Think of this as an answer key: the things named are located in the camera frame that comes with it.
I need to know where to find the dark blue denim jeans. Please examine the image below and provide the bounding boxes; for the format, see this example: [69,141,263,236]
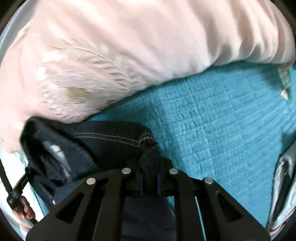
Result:
[20,117,176,240]

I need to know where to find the person's left hand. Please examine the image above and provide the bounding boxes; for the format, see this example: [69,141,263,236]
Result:
[12,196,36,230]

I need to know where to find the grey folded garment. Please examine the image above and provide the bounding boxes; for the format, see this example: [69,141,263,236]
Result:
[268,145,295,239]

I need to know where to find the teal quilted bed cover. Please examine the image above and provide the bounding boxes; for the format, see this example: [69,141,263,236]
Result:
[78,62,295,240]

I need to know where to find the pink pillow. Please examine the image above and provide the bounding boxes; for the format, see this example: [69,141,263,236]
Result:
[1,1,295,152]

